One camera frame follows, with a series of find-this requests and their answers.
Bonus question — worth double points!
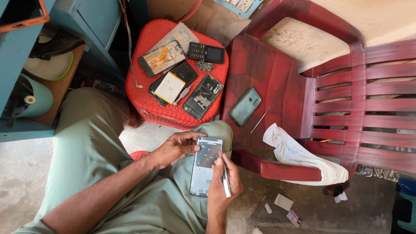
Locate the person's left hand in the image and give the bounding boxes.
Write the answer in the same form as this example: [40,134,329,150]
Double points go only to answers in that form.
[152,131,208,170]

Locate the clear plastic phone case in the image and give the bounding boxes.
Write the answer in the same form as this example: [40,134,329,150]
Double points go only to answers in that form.
[148,22,201,56]

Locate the teal phone back cover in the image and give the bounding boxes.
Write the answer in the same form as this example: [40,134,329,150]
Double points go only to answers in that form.
[228,87,262,127]

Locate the person's right hand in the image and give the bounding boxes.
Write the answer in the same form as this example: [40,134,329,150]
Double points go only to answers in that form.
[207,151,244,214]

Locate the red plastic chair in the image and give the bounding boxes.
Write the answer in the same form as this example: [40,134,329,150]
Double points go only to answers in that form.
[220,0,416,183]

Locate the white cable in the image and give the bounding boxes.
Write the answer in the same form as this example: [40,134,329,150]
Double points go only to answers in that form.
[118,0,144,89]

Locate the phone display with orange flex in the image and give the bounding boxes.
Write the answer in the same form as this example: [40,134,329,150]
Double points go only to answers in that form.
[137,40,188,78]

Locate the red textured plastic piece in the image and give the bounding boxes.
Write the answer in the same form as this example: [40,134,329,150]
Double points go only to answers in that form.
[129,150,150,162]

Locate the black phone frame with motherboard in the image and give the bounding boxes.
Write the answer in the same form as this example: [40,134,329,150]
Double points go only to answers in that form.
[182,73,225,121]

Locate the blue switch board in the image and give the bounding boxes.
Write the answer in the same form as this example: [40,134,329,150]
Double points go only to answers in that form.
[211,0,264,19]

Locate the small silver screwdriver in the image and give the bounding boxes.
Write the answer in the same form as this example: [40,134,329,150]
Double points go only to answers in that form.
[172,83,195,107]

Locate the silver phone frame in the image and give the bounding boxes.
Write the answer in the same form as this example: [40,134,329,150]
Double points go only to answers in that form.
[190,136,224,198]

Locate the blue plastic furniture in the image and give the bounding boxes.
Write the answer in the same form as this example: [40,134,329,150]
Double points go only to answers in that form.
[391,178,416,234]

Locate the white phone battery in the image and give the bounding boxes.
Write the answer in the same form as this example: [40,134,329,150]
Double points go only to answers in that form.
[154,71,186,105]

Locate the white cloth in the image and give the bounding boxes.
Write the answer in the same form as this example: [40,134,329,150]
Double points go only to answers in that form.
[263,123,349,186]

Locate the black keypad phone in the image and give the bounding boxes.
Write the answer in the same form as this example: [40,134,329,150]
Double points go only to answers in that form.
[188,42,226,65]

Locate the person's green trousers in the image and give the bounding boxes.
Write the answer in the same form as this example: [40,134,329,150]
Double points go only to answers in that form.
[11,87,234,234]

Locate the black phone back cover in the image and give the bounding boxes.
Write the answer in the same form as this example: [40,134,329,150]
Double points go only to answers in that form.
[148,60,199,107]

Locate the red cables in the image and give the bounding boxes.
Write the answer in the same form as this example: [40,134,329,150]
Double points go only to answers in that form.
[175,0,204,24]

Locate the thin metal spudger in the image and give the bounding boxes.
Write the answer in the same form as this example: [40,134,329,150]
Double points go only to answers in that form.
[250,107,271,134]

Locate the beige paper card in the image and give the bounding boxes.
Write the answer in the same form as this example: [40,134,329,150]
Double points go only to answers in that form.
[274,193,294,212]

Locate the printed paper scrap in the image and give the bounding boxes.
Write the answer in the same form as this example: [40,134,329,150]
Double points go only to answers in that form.
[286,208,303,228]

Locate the black shoe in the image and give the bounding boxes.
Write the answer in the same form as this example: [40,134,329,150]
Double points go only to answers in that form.
[29,29,86,62]

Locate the phone in orange case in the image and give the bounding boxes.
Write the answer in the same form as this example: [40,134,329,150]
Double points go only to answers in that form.
[0,0,50,34]

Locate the white plate with green rim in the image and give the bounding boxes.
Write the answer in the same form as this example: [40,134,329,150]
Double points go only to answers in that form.
[23,35,74,82]

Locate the pile of small metal parts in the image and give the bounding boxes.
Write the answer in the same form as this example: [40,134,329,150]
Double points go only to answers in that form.
[196,60,215,72]

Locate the white-handled metal tool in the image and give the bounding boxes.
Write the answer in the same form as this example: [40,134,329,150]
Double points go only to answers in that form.
[218,149,232,198]

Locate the striped cloth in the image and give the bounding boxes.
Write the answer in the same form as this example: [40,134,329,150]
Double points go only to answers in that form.
[355,164,400,183]

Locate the red plastic stool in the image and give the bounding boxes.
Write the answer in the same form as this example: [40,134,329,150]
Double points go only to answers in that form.
[125,19,230,131]

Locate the blue wooden cabinet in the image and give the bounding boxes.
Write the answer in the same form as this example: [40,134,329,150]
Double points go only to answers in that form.
[0,0,131,143]

